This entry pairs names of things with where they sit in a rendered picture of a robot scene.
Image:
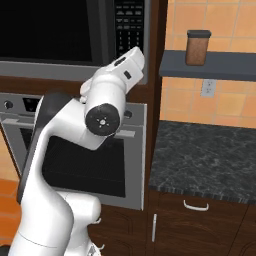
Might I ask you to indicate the dark brown tall cabinet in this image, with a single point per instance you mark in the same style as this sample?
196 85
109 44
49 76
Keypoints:
156 100

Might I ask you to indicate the dark brown drawer front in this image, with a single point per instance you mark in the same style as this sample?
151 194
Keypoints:
206 230

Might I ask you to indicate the oven door with window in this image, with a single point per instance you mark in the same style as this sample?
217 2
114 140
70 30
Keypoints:
86 170

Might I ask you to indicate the black microwave door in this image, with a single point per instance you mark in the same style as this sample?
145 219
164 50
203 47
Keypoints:
46 30

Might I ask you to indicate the brown jar with black lid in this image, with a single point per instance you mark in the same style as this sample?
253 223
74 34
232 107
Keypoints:
197 48

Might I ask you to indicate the white wall outlet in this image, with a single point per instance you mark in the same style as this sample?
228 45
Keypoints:
208 88

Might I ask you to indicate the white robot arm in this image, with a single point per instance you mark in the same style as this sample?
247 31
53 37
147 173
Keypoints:
46 186

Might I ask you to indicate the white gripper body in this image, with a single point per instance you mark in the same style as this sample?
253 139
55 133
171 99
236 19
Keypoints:
137 60

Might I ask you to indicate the dark brown cupboard door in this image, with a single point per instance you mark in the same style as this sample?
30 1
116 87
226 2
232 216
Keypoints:
123 233
250 233

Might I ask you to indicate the dark oven knob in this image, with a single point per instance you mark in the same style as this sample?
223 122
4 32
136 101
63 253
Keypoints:
8 105
128 114

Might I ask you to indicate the black and grey microwave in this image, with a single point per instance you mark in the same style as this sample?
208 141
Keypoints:
130 26

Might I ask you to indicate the dark grey wall shelf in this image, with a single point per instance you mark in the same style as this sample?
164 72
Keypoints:
226 66

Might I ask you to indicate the stainless steel oven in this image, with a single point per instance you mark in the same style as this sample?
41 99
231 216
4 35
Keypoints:
135 160

